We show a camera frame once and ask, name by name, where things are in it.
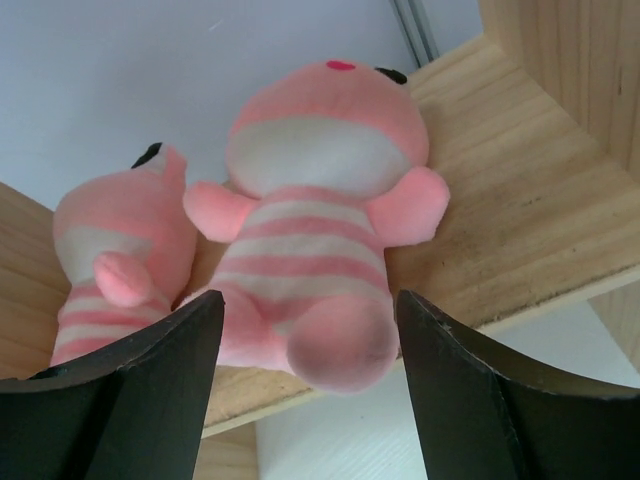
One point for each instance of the wooden two-tier shelf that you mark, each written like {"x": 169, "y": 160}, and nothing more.
{"x": 534, "y": 127}

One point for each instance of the pink striped plush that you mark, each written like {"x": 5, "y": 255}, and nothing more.
{"x": 327, "y": 169}
{"x": 127, "y": 248}

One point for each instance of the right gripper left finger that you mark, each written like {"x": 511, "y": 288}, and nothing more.
{"x": 134, "y": 409}

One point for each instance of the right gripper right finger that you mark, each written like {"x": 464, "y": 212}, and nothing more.
{"x": 485, "y": 411}

